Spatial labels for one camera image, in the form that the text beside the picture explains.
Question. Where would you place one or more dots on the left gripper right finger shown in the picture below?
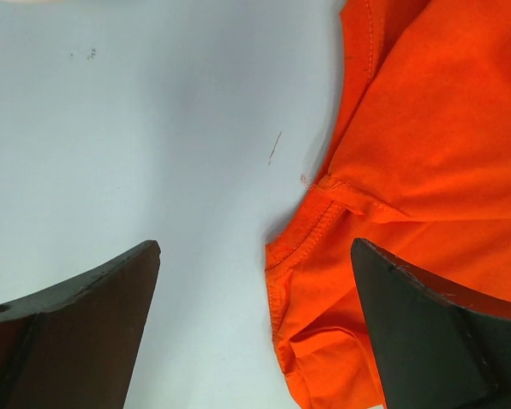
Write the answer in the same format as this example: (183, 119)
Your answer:
(437, 344)

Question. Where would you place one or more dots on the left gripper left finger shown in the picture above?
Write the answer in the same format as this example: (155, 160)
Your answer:
(75, 344)

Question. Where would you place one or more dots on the orange t shirt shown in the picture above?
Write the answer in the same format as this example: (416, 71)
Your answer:
(419, 164)

